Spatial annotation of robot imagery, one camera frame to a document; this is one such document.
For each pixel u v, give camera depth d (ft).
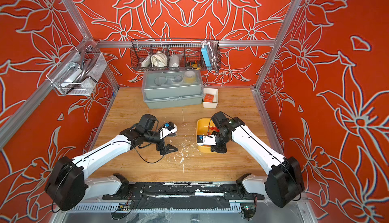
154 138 2.24
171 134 2.26
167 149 2.21
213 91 3.72
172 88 3.05
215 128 3.12
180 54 3.19
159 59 2.87
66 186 1.31
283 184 1.29
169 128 2.20
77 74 2.29
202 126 3.11
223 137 1.94
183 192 2.43
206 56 2.79
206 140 2.23
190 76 3.44
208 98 3.46
